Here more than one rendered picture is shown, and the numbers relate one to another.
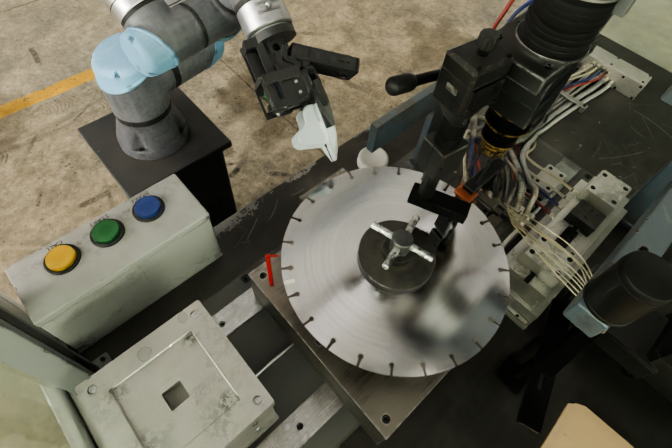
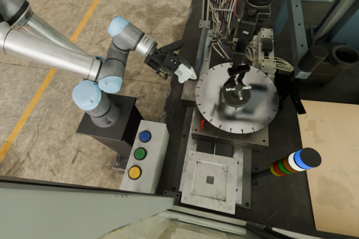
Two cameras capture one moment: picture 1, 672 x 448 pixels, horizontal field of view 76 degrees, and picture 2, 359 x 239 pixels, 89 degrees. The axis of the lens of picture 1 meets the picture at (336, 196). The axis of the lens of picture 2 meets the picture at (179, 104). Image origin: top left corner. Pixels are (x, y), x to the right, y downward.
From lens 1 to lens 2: 0.29 m
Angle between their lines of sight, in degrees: 14
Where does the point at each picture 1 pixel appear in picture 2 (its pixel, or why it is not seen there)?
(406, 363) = (265, 120)
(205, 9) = (118, 55)
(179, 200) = (152, 126)
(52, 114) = (25, 139)
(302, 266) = (214, 117)
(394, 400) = (261, 134)
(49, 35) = not seen: outside the picture
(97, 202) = (77, 157)
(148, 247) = (158, 148)
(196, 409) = (219, 178)
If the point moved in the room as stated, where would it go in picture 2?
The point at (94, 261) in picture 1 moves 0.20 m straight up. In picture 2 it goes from (146, 165) to (129, 153)
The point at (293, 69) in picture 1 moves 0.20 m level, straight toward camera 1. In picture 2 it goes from (168, 56) to (207, 91)
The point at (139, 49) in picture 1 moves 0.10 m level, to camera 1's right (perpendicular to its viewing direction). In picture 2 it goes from (112, 85) to (138, 71)
